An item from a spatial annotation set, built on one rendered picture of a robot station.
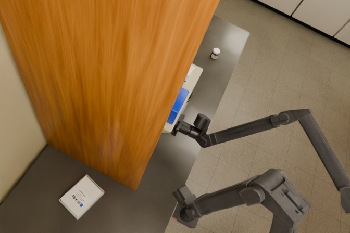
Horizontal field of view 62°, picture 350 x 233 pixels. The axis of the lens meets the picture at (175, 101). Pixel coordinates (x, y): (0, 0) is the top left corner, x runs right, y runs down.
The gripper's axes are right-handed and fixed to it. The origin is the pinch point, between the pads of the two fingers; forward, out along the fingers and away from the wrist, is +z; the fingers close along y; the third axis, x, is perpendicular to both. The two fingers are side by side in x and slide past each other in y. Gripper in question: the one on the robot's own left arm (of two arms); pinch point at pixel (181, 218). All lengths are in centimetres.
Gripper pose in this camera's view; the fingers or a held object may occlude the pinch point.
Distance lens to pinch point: 133.6
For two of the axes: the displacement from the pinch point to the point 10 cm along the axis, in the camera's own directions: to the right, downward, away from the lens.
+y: -8.9, -4.6, 0.3
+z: -2.3, 5.0, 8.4
